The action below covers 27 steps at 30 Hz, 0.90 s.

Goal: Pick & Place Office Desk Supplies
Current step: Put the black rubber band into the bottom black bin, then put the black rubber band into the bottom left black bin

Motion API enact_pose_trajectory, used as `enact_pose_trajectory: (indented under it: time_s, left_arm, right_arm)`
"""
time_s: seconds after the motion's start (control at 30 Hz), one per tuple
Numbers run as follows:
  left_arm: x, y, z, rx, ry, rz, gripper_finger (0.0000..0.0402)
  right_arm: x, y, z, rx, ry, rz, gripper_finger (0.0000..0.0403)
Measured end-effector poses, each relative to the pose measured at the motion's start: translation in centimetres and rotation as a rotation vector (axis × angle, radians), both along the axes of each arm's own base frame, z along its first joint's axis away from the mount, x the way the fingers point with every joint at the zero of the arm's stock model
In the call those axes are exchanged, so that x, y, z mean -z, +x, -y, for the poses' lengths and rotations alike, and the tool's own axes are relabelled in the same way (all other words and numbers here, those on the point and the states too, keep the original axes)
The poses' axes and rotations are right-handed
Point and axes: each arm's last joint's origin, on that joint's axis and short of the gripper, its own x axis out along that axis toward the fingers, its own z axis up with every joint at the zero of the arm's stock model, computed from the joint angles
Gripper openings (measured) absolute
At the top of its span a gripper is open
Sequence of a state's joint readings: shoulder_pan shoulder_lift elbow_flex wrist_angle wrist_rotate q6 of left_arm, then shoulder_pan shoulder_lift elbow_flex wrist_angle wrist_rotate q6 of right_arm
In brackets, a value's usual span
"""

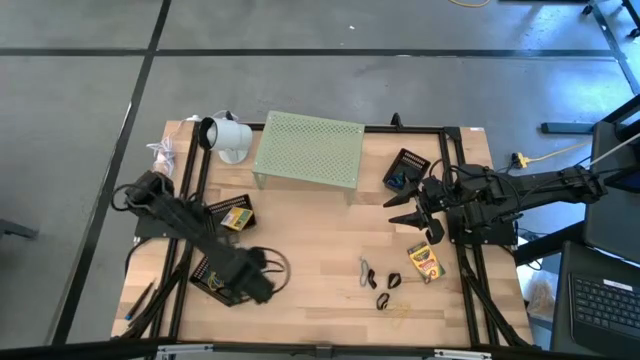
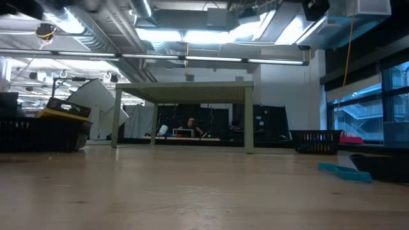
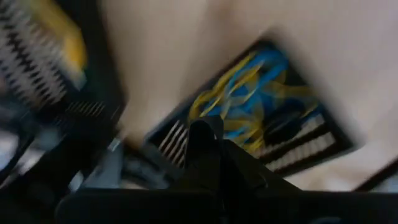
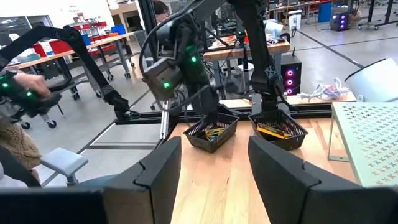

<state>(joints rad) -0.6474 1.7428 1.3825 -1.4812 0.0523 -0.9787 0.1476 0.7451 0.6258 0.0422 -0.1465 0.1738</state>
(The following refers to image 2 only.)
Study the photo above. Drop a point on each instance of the green perforated metal shelf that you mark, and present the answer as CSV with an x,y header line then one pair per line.
x,y
191,94

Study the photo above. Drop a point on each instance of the black slotted plastic basket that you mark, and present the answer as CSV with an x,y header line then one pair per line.
x,y
316,142
38,137

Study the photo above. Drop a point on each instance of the yellow crayon box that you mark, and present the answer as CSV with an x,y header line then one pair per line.
x,y
64,110

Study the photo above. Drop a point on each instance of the teal silicone wristband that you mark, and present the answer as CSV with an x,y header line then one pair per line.
x,y
345,174

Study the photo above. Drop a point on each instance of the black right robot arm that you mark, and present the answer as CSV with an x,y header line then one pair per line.
x,y
314,9

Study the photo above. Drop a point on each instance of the black partition curtain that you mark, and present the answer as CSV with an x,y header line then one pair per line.
x,y
172,115

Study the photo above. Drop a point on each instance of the wooden background table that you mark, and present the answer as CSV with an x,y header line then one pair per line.
x,y
179,139

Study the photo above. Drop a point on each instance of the white cylinder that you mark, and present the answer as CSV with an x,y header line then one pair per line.
x,y
163,130

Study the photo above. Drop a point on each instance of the long ceiling light bar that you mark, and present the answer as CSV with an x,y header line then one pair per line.
x,y
207,58

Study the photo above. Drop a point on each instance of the grey cloth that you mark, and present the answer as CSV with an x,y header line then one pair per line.
x,y
140,121

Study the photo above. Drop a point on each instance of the red bag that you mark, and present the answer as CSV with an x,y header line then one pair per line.
x,y
351,140

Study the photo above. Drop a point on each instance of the black light stand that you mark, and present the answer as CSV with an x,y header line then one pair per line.
x,y
52,92

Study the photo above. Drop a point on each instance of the black screen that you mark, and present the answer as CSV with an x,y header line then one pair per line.
x,y
9,105

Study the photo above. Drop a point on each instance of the white ceiling unit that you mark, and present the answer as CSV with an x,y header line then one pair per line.
x,y
370,8

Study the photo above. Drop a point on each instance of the white frame box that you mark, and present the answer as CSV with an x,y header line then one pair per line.
x,y
183,129

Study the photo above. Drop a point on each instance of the grey wall speaker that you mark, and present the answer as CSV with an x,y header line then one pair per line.
x,y
190,78
239,78

